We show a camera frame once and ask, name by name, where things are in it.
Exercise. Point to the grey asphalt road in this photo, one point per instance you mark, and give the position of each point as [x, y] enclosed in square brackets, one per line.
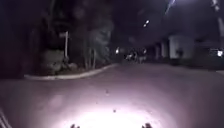
[126, 90]

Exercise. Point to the trees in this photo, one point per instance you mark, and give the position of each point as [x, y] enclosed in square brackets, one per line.
[93, 40]

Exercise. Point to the pale kerb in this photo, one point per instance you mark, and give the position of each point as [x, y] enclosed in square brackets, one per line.
[73, 75]

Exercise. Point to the pale building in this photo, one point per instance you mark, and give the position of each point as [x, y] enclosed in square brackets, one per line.
[180, 46]

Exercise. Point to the robot's own part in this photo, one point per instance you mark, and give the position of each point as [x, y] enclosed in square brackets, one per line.
[146, 126]
[74, 126]

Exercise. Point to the sign on post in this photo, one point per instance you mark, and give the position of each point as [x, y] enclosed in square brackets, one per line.
[66, 41]

